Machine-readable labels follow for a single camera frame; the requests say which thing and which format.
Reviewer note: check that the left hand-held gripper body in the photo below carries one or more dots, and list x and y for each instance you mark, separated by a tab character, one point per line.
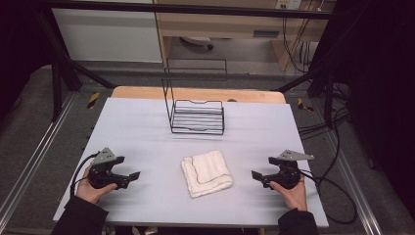
101	176

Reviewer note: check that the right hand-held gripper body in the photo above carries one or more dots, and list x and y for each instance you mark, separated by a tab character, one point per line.
288	176

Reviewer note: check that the person's left hand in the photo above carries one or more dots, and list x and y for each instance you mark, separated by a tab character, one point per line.
93	194

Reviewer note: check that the person's right hand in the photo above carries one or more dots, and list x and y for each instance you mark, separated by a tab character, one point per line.
295	197

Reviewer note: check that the pale grey table cover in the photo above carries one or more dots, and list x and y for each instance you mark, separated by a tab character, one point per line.
156	153

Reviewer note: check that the folded white towel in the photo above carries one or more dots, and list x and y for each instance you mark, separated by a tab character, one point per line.
205	173

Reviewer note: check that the white cabinet panel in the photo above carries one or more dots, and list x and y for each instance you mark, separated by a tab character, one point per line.
107	36

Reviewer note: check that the black curtain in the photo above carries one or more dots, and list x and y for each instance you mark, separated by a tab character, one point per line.
19	49
381	81

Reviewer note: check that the light wooden desk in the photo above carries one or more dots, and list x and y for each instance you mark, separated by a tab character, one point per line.
228	27

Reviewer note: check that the office chair base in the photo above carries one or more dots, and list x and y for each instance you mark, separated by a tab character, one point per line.
197	41

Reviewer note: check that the aluminium floor rail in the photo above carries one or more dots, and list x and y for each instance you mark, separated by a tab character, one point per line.
36	150
355	182

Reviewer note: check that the white wall outlet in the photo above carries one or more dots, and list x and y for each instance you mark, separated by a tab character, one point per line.
288	4

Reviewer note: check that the black metal frame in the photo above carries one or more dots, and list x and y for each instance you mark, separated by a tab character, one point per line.
195	9

